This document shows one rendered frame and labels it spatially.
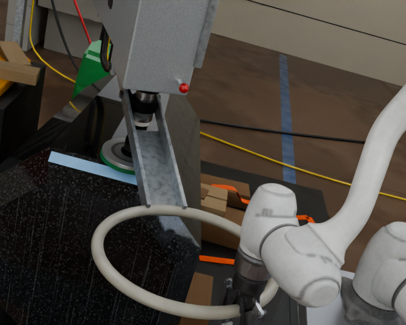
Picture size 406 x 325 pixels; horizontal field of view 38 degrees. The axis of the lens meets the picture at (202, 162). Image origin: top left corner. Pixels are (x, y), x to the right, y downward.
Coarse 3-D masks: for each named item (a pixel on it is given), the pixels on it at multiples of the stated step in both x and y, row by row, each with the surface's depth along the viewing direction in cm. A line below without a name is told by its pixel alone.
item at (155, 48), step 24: (144, 0) 170; (168, 0) 172; (192, 0) 174; (120, 24) 189; (144, 24) 173; (168, 24) 176; (192, 24) 178; (120, 48) 187; (144, 48) 177; (168, 48) 180; (192, 48) 182; (120, 72) 185; (144, 72) 181; (168, 72) 184; (192, 72) 187
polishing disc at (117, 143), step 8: (104, 144) 206; (112, 144) 208; (120, 144) 209; (104, 152) 201; (112, 152) 203; (120, 152) 204; (112, 160) 198; (120, 160) 199; (128, 160) 201; (128, 168) 197
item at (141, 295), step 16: (128, 208) 163; (144, 208) 166; (160, 208) 169; (176, 208) 170; (192, 208) 172; (112, 224) 156; (224, 224) 169; (96, 240) 145; (96, 256) 140; (112, 272) 134; (128, 288) 131; (272, 288) 143; (144, 304) 130; (160, 304) 129; (176, 304) 129; (192, 304) 130
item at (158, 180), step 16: (128, 96) 196; (160, 96) 204; (128, 112) 191; (160, 112) 196; (128, 128) 190; (160, 128) 195; (144, 144) 189; (160, 144) 191; (144, 160) 184; (160, 160) 186; (144, 176) 173; (160, 176) 181; (176, 176) 177; (144, 192) 169; (160, 192) 176; (176, 192) 176
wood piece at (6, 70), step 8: (0, 64) 261; (8, 64) 263; (16, 64) 265; (0, 72) 258; (8, 72) 259; (16, 72) 259; (24, 72) 260; (32, 72) 262; (8, 80) 260; (16, 80) 261; (24, 80) 261; (32, 80) 261
